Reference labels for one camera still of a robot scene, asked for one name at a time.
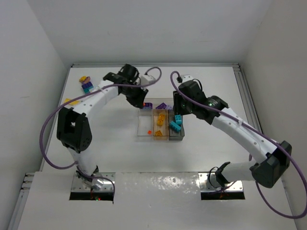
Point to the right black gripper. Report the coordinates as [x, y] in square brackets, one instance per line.
[179, 103]

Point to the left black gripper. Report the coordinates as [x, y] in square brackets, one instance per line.
[137, 96]

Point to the teal round lego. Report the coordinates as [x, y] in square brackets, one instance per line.
[178, 120]

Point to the purple printed lego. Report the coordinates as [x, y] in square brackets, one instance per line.
[148, 106]

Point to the purple slope lego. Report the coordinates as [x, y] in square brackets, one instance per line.
[161, 106]

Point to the teal 2x4 lego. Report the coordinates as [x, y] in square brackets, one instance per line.
[174, 126]

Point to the small yellow 2x2 lego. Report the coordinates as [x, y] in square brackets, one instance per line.
[158, 133]

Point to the long yellow lego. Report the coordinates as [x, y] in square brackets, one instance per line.
[72, 103]

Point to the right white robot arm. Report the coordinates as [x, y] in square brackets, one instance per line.
[269, 162]

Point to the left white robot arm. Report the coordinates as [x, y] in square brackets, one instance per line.
[74, 124]

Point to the clear rear container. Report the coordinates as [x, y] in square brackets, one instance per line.
[155, 102]

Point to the amber plastic container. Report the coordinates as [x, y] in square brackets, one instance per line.
[164, 128]

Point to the clear front-left container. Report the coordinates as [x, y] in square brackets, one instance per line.
[145, 123]

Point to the grey plastic container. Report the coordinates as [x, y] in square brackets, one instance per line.
[173, 135]

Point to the white front cover panel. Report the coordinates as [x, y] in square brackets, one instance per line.
[145, 201]

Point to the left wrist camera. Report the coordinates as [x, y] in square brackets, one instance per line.
[147, 80]

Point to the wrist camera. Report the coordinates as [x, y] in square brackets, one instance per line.
[184, 78]
[147, 80]

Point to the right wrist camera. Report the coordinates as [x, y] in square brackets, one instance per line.
[184, 78]

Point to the rear aluminium rail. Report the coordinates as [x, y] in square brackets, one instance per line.
[138, 65]

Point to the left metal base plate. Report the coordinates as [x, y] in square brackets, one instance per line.
[103, 182]

